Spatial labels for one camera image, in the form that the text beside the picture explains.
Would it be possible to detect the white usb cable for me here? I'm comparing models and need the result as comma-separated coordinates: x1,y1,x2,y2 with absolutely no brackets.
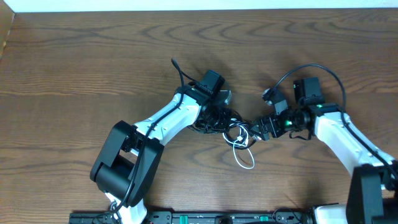
222,124,256,170

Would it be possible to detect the black usb cable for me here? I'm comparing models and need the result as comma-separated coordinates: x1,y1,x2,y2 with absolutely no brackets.
222,118,259,150

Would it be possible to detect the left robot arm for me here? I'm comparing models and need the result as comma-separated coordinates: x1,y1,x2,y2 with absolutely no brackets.
90,70,230,223

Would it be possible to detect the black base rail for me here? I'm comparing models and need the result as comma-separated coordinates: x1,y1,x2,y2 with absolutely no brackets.
68,209,316,224

